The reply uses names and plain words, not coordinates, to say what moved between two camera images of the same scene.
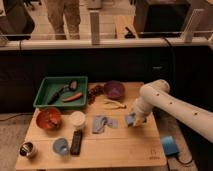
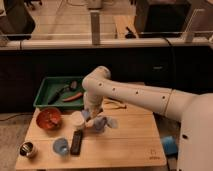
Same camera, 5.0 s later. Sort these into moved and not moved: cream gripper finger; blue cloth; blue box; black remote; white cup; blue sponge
Moved: cream gripper finger; blue sponge
Not moved: blue cloth; white cup; black remote; blue box
